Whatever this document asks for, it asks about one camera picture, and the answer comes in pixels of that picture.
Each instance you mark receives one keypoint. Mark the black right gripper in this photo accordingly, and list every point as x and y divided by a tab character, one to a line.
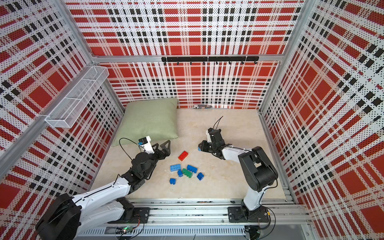
204	146

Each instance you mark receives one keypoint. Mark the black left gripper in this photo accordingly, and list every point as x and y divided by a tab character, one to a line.
167	152

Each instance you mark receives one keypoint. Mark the red lego brick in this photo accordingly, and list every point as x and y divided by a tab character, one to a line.
183	155

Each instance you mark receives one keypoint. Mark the blue long lego brick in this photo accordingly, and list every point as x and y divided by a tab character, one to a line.
192	169

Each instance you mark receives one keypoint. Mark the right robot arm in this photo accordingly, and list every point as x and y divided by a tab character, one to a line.
257	168

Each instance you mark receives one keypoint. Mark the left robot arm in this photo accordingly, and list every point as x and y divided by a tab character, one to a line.
69	216

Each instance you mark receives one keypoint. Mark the blue tiny lego brick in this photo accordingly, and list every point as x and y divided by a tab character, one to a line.
180	173

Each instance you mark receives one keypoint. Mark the blue lego brick front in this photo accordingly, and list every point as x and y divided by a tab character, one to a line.
172	181

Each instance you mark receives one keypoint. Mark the green lego brick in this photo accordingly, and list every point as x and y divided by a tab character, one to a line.
187	173

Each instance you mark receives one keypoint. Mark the green cushion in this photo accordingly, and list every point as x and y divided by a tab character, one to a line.
154	118

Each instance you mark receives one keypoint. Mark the flag print rolled pouch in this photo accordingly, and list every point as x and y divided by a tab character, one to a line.
203	106

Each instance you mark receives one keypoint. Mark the green circuit board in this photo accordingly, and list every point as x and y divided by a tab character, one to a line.
124	230

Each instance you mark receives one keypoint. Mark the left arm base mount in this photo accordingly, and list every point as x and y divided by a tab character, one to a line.
131	215

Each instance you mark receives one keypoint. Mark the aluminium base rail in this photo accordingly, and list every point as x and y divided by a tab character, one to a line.
207	217

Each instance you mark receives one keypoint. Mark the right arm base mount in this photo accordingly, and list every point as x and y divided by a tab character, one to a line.
243	215

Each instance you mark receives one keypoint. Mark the black hook rail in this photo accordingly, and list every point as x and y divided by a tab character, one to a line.
210	59

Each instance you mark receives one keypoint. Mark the white wire basket shelf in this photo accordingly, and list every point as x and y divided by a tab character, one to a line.
69	109

